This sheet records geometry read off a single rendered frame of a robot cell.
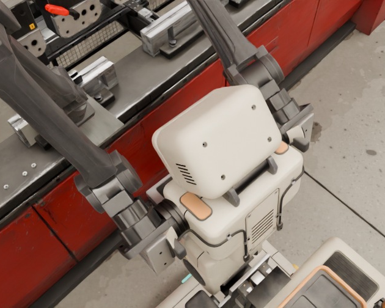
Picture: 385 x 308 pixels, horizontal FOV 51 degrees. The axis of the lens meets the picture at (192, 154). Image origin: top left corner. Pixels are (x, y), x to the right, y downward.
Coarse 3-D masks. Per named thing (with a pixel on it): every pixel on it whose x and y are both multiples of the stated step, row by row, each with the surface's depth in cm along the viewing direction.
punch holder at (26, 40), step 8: (24, 0) 101; (16, 8) 101; (24, 8) 102; (16, 16) 102; (24, 16) 104; (32, 16) 105; (24, 24) 105; (16, 32) 104; (24, 32) 106; (32, 32) 108; (40, 32) 109; (24, 40) 107; (32, 40) 109; (40, 40) 111; (32, 48) 110; (40, 48) 113
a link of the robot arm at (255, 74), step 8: (256, 64) 95; (240, 72) 96; (248, 72) 95; (256, 72) 94; (264, 72) 94; (248, 80) 94; (256, 80) 94; (264, 80) 94; (272, 80) 93; (264, 88) 94; (272, 88) 94; (264, 96) 94; (272, 96) 94
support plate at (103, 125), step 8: (88, 96) 128; (96, 104) 126; (96, 112) 124; (104, 112) 124; (88, 120) 123; (96, 120) 123; (104, 120) 123; (112, 120) 122; (80, 128) 121; (88, 128) 121; (96, 128) 121; (104, 128) 121; (112, 128) 121; (120, 128) 121; (88, 136) 119; (96, 136) 119; (104, 136) 119; (96, 144) 118
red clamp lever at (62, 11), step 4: (48, 4) 104; (48, 8) 103; (52, 8) 103; (56, 8) 105; (60, 8) 106; (64, 8) 108; (68, 8) 111; (52, 12) 105; (56, 12) 105; (60, 12) 106; (64, 12) 107; (68, 12) 108; (72, 12) 109; (76, 12) 110; (76, 16) 110
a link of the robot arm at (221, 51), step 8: (192, 0) 109; (192, 8) 111; (200, 16) 111; (200, 24) 115; (208, 24) 112; (208, 32) 113; (216, 40) 115; (216, 48) 116; (224, 48) 116; (224, 56) 117; (224, 64) 119; (232, 64) 118; (232, 80) 120
